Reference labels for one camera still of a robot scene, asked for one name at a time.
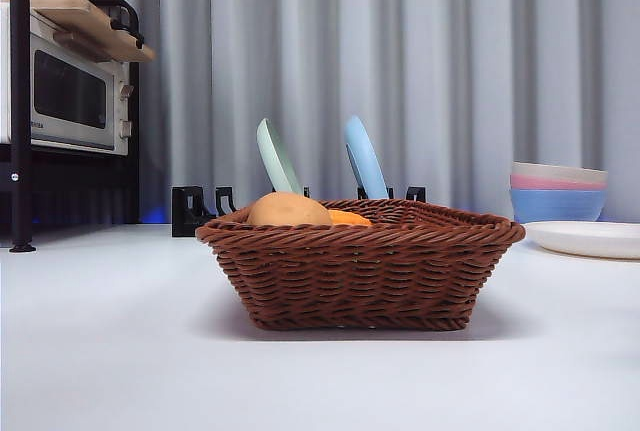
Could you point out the tan toy potato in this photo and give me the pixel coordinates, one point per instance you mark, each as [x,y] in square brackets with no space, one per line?
[290,208]

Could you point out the orange toy corn cob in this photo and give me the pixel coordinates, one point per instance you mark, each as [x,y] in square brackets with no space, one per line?
[350,219]

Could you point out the brown wicker basket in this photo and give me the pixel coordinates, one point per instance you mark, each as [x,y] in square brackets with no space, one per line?
[350,276]

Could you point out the pale blue plate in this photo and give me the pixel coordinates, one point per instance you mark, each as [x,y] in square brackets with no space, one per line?
[365,161]

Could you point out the pale green plate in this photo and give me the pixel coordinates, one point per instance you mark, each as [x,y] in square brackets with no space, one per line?
[277,156]

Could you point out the black dish rack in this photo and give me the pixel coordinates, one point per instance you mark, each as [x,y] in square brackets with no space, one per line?
[185,211]

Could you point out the grey curtain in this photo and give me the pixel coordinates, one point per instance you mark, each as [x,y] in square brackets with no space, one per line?
[450,51]

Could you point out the pink bowl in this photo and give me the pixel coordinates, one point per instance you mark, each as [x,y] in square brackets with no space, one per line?
[540,183]

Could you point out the blue bowl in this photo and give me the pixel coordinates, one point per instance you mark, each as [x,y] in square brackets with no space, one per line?
[555,203]

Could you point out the cream bowl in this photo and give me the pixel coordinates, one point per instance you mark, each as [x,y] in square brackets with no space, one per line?
[555,171]

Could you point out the white flat plate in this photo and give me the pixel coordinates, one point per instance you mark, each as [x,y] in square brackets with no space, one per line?
[585,238]

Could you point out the wooden cutting board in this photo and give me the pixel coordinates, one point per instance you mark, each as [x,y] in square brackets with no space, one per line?
[100,36]

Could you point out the white toaster oven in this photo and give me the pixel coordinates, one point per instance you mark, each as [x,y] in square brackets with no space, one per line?
[70,91]

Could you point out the black metal shelf frame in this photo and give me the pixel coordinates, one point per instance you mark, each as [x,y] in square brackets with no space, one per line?
[17,101]

